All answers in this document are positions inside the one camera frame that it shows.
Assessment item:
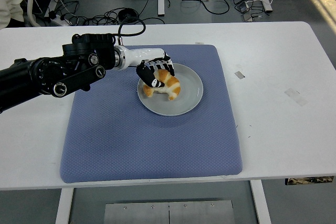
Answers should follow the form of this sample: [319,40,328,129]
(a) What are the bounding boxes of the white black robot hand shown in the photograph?
[127,47,176,88]

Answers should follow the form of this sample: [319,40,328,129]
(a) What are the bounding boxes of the golden croissant bread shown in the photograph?
[143,69,181,101]

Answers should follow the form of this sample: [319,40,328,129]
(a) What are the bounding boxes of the pale grey round plate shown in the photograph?
[136,62,204,117]

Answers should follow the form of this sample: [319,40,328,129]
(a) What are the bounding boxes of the grey metal plate with screws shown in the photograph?
[103,200,235,224]

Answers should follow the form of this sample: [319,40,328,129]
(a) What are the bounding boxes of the black round disc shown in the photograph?
[117,8,138,22]

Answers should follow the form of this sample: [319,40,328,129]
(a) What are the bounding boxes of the blue quilted mat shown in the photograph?
[59,44,243,184]

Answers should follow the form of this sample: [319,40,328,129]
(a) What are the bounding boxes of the white power strip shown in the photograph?
[48,11,67,27]

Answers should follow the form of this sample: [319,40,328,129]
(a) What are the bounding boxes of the grey power adapter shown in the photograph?
[235,1,253,14]

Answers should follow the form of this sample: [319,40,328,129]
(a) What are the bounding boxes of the white office chair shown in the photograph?
[0,0,40,29]

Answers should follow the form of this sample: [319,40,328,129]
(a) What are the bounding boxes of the large clear tape piece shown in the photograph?
[284,88,308,107]

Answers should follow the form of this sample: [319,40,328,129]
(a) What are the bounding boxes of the white table leg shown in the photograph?
[249,180,272,224]
[54,188,75,224]

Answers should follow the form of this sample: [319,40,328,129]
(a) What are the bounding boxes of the tangled black floor cables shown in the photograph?
[49,0,172,27]

